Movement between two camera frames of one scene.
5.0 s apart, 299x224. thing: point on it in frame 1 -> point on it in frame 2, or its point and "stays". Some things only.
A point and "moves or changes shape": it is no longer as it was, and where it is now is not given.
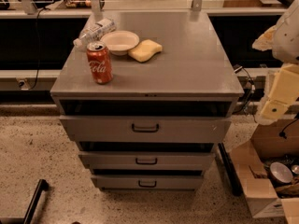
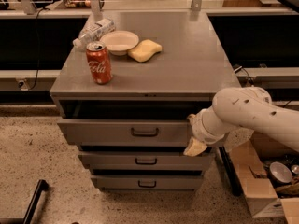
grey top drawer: x=145 y=129 moves or changes shape
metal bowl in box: x=279 y=174 stays
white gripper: x=287 y=37 -> x=199 y=129
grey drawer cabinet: x=155 y=125 stays
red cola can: x=100 y=62 stays
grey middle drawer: x=147 y=160 stays
